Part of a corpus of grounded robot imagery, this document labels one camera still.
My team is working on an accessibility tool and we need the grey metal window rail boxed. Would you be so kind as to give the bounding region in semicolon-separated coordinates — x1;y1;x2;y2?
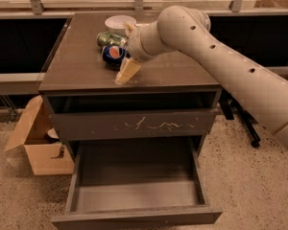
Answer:
0;63;288;99

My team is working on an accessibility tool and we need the black caster stand leg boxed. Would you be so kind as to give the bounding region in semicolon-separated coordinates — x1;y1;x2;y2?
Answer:
219;90;261;149

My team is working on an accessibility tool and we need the green soda can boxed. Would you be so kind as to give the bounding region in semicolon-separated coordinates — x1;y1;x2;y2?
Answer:
96;32;127;48

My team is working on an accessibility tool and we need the white ceramic bowl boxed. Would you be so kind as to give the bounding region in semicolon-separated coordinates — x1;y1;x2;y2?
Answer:
105;15;136;36

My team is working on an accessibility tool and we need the grey drawer cabinet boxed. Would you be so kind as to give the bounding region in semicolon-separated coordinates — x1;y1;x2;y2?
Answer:
39;13;221;148

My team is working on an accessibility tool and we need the blue pepsi can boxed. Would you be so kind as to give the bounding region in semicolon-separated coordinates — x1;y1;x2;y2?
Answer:
102;45;130;65

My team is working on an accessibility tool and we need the scratched grey top drawer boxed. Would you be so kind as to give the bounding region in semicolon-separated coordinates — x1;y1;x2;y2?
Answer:
49;109;215;141

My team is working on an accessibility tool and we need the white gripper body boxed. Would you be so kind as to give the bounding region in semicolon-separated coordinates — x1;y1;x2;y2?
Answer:
128;27;154;62

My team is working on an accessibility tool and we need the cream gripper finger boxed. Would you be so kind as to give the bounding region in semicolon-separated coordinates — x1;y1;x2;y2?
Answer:
123;21;136;37
115;57;141;84

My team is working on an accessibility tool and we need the open cardboard box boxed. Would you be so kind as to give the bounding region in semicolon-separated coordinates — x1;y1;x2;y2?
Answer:
5;96;74;175

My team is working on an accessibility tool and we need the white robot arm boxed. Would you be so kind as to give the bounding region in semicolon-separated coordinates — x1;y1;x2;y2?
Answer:
115;6;288;150

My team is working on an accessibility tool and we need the open grey middle drawer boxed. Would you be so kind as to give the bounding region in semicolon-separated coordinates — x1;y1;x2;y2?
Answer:
52;136;222;230

